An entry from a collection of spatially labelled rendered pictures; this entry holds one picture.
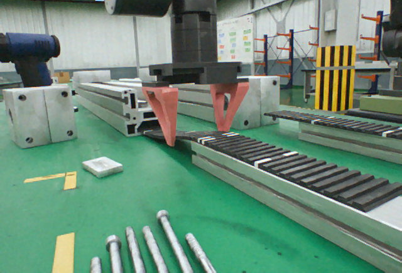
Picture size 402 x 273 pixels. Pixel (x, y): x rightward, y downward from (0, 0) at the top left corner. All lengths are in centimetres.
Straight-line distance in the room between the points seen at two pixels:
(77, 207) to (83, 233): 5
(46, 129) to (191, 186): 32
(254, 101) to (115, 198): 34
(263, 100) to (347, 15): 336
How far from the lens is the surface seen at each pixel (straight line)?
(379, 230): 19
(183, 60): 33
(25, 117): 53
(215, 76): 33
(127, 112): 52
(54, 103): 54
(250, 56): 616
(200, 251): 19
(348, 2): 390
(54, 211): 28
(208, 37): 34
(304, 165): 25
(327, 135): 44
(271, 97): 57
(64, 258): 22
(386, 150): 40
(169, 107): 31
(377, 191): 22
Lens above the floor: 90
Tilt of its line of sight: 11 degrees down
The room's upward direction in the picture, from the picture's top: 2 degrees counter-clockwise
